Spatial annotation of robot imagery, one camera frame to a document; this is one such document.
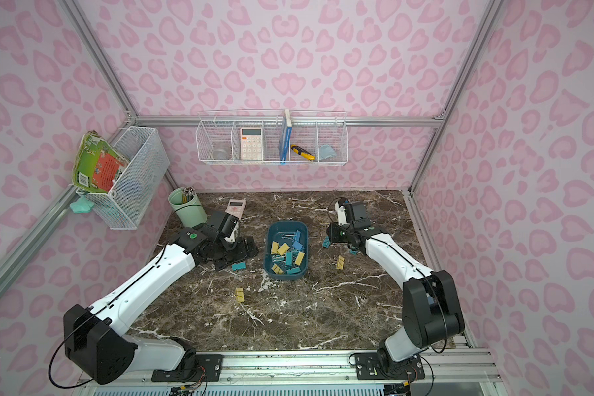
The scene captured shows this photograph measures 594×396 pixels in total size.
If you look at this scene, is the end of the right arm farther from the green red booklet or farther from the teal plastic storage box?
the green red booklet

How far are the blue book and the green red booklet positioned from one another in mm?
540

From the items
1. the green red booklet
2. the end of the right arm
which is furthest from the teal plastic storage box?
the green red booklet

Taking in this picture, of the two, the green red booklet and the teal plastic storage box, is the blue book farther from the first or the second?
the green red booklet

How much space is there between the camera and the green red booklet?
678mm

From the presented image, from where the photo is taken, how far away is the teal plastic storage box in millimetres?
941

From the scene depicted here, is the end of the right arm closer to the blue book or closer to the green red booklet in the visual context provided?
the blue book

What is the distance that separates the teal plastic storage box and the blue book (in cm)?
28

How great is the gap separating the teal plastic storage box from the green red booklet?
1.83 feet

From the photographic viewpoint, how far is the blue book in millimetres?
855
